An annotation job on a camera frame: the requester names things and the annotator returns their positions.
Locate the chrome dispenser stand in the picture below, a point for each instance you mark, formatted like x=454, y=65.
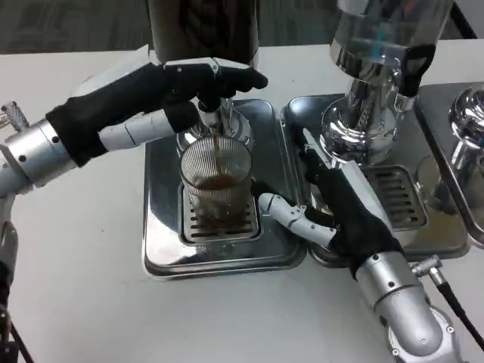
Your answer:
x=467, y=117

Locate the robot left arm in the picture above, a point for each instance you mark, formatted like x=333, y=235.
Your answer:
x=38, y=155

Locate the steel drip grid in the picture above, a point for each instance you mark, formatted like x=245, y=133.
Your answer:
x=223, y=228
x=401, y=200

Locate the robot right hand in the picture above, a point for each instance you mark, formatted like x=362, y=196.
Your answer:
x=351, y=219

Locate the steel drip tray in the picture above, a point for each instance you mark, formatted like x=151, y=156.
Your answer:
x=431, y=109
x=435, y=234
x=162, y=242

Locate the dark drink dispenser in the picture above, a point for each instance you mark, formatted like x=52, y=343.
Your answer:
x=204, y=26

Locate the clear ribbed glass cup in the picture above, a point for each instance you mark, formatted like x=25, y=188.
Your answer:
x=215, y=166

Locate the clear drink dispenser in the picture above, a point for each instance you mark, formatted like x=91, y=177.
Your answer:
x=363, y=113

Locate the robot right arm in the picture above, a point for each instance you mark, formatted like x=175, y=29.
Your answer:
x=393, y=287

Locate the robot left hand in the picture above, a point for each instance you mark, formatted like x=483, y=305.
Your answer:
x=132, y=90

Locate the black tap of dark dispenser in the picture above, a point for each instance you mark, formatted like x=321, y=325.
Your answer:
x=209, y=113

